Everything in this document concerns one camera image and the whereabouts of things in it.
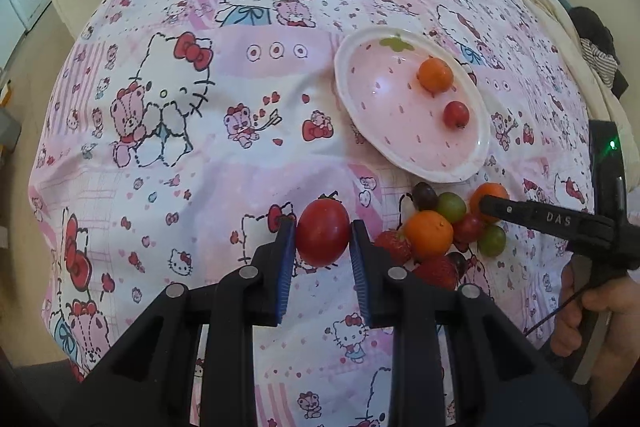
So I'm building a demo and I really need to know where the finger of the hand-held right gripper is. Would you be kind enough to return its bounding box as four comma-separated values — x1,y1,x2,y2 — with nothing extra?
479,196,616,253

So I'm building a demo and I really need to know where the pink cartoon printed blanket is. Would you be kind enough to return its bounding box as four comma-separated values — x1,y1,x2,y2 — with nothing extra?
27,0,596,427

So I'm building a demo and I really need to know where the black clothing pile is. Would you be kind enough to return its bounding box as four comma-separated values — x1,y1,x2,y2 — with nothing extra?
567,6,628,98

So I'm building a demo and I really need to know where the small red tomato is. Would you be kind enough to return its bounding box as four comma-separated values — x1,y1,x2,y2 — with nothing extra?
443,101,471,129
452,213,486,244

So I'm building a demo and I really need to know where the large red tomato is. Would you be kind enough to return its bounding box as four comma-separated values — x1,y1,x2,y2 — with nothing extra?
296,192,351,268

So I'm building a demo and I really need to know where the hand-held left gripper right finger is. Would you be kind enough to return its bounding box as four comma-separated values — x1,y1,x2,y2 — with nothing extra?
349,221,588,427

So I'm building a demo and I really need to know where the thin black cable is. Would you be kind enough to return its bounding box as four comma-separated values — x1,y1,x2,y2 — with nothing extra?
524,289,583,337

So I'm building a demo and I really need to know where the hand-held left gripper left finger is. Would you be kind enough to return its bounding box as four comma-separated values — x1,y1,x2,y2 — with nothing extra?
60,217,298,427

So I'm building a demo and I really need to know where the person's right hand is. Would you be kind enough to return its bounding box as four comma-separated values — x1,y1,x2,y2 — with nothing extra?
552,257,640,378

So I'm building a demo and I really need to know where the green grape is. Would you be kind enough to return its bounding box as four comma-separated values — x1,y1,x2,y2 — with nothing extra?
478,223,507,257
436,192,467,223

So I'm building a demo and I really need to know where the red strawberry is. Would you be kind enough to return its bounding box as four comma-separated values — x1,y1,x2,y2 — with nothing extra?
412,255,460,290
374,230,413,265

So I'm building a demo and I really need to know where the orange mandarin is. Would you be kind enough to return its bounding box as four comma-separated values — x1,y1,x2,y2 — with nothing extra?
404,210,454,258
469,183,510,224
417,58,454,94

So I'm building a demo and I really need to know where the pink strawberry print plate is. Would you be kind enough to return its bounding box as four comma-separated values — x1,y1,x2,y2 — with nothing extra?
333,26,491,184

